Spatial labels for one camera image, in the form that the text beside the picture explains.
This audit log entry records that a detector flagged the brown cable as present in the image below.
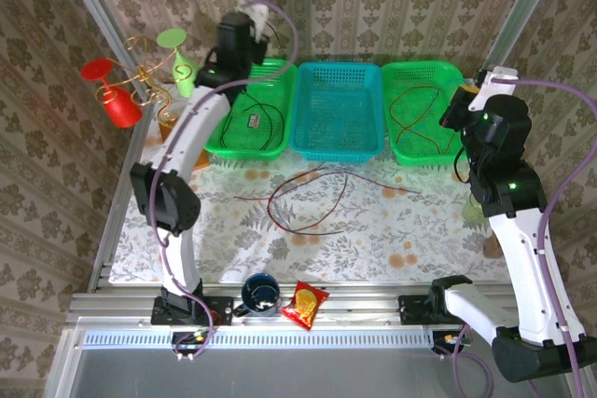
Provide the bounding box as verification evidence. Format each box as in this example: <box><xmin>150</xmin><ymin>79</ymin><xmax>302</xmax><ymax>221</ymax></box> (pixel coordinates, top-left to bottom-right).
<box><xmin>390</xmin><ymin>108</ymin><xmax>463</xmax><ymax>157</ymax></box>
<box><xmin>390</xmin><ymin>84</ymin><xmax>442</xmax><ymax>145</ymax></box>

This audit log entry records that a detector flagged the green plastic basket with label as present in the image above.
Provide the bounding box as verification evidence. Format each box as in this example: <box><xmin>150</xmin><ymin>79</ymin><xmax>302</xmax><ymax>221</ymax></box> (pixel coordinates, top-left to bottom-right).
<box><xmin>203</xmin><ymin>57</ymin><xmax>299</xmax><ymax>161</ymax></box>

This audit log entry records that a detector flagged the green wine glass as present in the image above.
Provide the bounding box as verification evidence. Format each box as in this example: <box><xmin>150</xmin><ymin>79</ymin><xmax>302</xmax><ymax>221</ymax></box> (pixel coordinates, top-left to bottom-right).
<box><xmin>156</xmin><ymin>28</ymin><xmax>201</xmax><ymax>98</ymax></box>

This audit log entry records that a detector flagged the green transparent cup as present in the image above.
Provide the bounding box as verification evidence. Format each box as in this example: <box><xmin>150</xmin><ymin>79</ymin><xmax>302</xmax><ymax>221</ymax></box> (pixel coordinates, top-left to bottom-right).
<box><xmin>463</xmin><ymin>192</ymin><xmax>491</xmax><ymax>226</ymax></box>

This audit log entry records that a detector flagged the blue plastic basket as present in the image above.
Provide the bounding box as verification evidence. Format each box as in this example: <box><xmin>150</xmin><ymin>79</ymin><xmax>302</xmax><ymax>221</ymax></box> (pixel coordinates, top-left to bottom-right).
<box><xmin>289</xmin><ymin>61</ymin><xmax>386</xmax><ymax>162</ymax></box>

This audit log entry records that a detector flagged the brown spice bottle black cap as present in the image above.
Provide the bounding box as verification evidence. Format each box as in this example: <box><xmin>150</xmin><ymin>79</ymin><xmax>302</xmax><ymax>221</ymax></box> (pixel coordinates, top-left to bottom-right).
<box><xmin>482</xmin><ymin>235</ymin><xmax>505</xmax><ymax>258</ymax></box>

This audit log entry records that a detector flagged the red wine glass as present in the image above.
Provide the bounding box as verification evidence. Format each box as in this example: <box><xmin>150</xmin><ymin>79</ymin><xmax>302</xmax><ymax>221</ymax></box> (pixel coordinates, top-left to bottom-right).
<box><xmin>79</xmin><ymin>58</ymin><xmax>144</xmax><ymax>130</ymax></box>

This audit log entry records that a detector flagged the floral tablecloth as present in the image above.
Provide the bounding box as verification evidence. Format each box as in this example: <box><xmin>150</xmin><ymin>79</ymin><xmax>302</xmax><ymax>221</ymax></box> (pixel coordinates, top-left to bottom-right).
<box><xmin>109</xmin><ymin>78</ymin><xmax>512</xmax><ymax>285</ymax></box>

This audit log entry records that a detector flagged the black connector block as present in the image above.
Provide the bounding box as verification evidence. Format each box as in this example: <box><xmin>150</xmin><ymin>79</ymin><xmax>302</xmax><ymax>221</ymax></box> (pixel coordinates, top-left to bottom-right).
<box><xmin>171</xmin><ymin>330</ymin><xmax>212</xmax><ymax>357</ymax></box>
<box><xmin>431</xmin><ymin>330</ymin><xmax>473</xmax><ymax>356</ymax></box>

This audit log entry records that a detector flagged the red snack packet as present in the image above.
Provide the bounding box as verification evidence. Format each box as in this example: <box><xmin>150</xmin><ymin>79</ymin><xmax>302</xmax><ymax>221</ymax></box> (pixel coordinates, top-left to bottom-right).
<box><xmin>280</xmin><ymin>280</ymin><xmax>331</xmax><ymax>332</ymax></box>

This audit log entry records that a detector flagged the dark blue mug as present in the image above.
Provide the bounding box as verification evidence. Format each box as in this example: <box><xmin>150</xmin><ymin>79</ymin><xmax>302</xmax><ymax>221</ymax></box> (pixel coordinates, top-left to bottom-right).
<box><xmin>231</xmin><ymin>272</ymin><xmax>282</xmax><ymax>318</ymax></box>

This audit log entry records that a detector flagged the grey metal panel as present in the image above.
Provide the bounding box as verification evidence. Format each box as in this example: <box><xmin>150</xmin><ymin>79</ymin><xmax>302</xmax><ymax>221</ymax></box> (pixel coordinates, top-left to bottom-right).
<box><xmin>44</xmin><ymin>327</ymin><xmax>597</xmax><ymax>398</ymax></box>

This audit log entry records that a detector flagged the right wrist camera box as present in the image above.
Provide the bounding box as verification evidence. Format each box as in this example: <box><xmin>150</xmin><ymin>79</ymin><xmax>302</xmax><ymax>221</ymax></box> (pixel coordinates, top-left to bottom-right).
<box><xmin>467</xmin><ymin>65</ymin><xmax>520</xmax><ymax>113</ymax></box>

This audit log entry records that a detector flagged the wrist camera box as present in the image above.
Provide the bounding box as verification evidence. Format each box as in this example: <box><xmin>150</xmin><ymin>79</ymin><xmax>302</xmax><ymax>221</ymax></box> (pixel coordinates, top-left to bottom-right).
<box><xmin>467</xmin><ymin>65</ymin><xmax>520</xmax><ymax>113</ymax></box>
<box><xmin>235</xmin><ymin>0</ymin><xmax>272</xmax><ymax>41</ymax></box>

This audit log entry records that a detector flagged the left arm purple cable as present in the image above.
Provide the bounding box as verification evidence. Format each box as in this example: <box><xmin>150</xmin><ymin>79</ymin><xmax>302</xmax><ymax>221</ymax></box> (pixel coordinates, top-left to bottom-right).
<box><xmin>147</xmin><ymin>0</ymin><xmax>299</xmax><ymax>361</ymax></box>

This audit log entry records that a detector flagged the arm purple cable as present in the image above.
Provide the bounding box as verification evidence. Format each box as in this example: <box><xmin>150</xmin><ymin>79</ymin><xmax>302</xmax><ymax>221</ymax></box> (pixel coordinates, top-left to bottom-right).
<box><xmin>454</xmin><ymin>78</ymin><xmax>597</xmax><ymax>398</ymax></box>
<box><xmin>147</xmin><ymin>0</ymin><xmax>299</xmax><ymax>361</ymax></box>

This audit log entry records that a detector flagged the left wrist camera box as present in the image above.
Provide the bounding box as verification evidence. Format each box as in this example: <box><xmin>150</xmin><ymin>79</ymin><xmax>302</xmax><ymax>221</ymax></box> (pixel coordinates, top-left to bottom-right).
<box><xmin>235</xmin><ymin>0</ymin><xmax>272</xmax><ymax>41</ymax></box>

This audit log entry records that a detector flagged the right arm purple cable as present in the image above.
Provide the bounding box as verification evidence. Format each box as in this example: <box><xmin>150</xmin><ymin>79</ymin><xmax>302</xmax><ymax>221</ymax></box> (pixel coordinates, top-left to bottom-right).
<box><xmin>454</xmin><ymin>78</ymin><xmax>597</xmax><ymax>398</ymax></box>

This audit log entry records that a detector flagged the aluminium frame post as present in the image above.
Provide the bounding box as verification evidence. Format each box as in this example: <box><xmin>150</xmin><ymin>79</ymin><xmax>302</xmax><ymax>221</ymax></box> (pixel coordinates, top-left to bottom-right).
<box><xmin>482</xmin><ymin>0</ymin><xmax>570</xmax><ymax>75</ymax></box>
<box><xmin>50</xmin><ymin>0</ymin><xmax>158</xmax><ymax>108</ymax></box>

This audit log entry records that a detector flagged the gold wire rack wooden base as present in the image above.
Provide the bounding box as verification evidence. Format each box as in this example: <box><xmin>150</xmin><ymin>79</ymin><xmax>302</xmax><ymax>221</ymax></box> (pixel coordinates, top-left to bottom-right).
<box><xmin>95</xmin><ymin>36</ymin><xmax>210</xmax><ymax>171</ymax></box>

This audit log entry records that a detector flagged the dark red cable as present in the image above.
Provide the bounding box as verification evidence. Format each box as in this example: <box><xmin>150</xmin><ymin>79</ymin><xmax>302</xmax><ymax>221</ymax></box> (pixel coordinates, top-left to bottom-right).
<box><xmin>321</xmin><ymin>170</ymin><xmax>422</xmax><ymax>195</ymax></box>

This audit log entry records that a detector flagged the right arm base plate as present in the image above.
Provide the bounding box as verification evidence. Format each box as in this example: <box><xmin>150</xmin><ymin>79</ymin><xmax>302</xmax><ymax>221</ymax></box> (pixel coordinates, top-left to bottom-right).
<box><xmin>397</xmin><ymin>294</ymin><xmax>485</xmax><ymax>326</ymax></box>

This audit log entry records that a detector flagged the wide aluminium frame rail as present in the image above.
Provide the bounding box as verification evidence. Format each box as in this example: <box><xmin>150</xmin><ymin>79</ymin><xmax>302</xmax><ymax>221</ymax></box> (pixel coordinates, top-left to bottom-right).
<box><xmin>64</xmin><ymin>283</ymin><xmax>579</xmax><ymax>330</ymax></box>

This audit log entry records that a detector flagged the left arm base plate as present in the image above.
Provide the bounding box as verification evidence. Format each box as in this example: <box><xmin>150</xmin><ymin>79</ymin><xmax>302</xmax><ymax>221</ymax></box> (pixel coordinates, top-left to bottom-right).
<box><xmin>151</xmin><ymin>295</ymin><xmax>234</xmax><ymax>326</ymax></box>

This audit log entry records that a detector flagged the white slotted cable duct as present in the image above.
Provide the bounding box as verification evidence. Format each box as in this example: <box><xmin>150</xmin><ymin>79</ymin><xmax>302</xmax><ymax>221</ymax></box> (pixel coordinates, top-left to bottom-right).
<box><xmin>81</xmin><ymin>328</ymin><xmax>436</xmax><ymax>350</ymax></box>

